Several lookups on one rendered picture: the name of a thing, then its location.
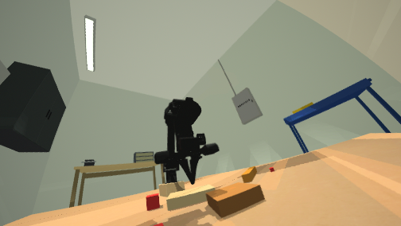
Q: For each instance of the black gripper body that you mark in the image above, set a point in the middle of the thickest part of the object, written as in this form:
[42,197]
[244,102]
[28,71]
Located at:
[164,156]

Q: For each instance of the yellow flat bar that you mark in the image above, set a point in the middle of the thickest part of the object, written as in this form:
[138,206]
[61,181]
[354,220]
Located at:
[248,175]

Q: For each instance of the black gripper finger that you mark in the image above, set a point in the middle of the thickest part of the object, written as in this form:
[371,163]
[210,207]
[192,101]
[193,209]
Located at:
[193,165]
[185,166]

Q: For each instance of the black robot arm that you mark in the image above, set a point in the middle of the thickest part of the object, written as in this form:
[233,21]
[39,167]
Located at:
[182,115]

